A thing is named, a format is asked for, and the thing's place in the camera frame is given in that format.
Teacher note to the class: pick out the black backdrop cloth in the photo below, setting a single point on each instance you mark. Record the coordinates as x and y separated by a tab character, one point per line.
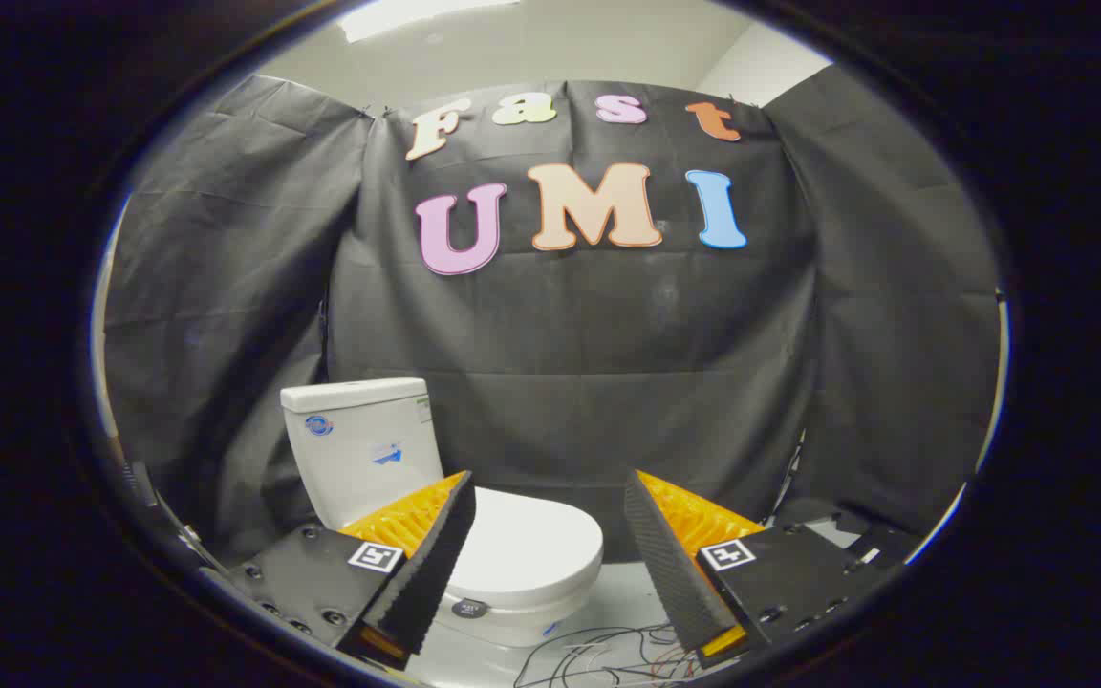
570	344

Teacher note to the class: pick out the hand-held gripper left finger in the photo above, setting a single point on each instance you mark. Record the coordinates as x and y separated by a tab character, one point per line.
436	559

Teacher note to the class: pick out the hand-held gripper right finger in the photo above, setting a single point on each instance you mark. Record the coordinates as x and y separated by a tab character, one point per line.
660	564

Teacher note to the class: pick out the white toilet bowl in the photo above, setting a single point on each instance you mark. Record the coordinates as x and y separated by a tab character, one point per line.
522	626

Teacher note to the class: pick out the ceiling light panel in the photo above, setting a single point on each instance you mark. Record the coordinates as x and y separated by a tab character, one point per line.
417	14

